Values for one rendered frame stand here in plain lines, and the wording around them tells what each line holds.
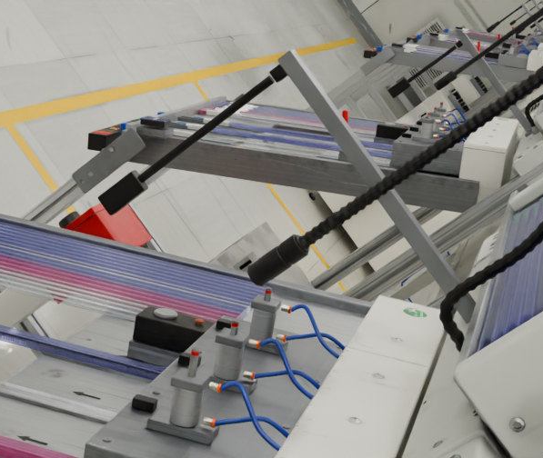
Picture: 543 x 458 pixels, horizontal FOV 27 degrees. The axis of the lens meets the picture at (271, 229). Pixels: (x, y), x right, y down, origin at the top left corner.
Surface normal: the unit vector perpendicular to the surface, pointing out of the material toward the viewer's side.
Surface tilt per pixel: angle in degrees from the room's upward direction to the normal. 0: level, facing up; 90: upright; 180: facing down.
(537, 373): 90
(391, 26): 90
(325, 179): 90
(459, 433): 90
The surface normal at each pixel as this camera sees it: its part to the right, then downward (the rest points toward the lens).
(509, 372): -0.26, 0.20
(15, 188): 0.77, -0.55
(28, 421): 0.17, -0.95
